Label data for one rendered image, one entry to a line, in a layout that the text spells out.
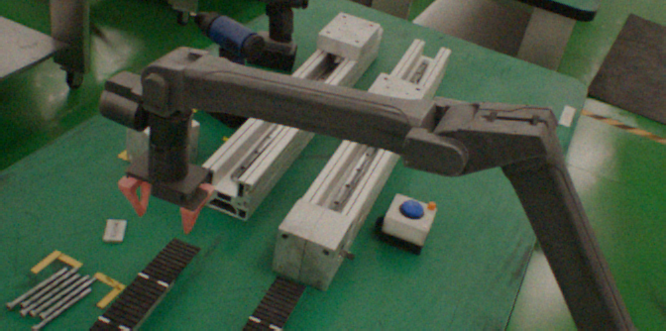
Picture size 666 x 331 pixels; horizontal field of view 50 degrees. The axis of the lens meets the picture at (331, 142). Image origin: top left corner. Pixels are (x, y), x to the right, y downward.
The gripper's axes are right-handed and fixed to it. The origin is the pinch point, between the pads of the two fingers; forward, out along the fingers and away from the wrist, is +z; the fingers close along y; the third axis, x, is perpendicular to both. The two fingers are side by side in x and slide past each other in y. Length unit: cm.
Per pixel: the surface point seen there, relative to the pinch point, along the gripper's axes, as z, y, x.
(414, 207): 5.7, -33.1, -31.2
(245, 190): 6.6, -4.4, -20.3
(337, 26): 1, 1, -85
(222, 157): 4.7, 2.5, -24.8
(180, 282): 13.2, -2.8, -1.2
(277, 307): 9.7, -19.5, -0.7
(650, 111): 89, -120, -291
